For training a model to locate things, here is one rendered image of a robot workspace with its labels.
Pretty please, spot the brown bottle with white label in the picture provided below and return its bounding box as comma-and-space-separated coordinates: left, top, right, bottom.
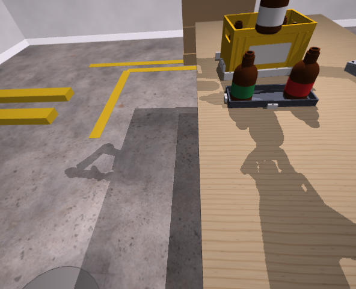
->
255, 0, 289, 34

